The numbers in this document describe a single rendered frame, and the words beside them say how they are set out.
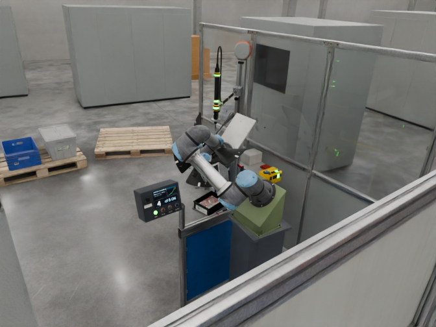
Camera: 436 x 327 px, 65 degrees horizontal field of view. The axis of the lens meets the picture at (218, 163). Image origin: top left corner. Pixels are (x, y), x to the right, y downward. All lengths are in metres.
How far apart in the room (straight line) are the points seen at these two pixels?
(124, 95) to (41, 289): 5.52
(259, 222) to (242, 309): 1.67
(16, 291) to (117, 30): 7.73
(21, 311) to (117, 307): 2.86
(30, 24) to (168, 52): 7.15
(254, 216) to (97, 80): 6.32
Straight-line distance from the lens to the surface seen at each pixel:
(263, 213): 2.10
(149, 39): 8.12
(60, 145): 5.24
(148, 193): 2.08
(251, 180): 1.96
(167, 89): 8.44
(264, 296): 0.46
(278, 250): 2.34
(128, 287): 3.26
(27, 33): 14.42
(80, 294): 3.31
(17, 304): 0.27
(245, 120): 3.03
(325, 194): 3.00
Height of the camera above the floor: 2.31
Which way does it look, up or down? 26 degrees down
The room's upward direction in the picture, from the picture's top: 2 degrees clockwise
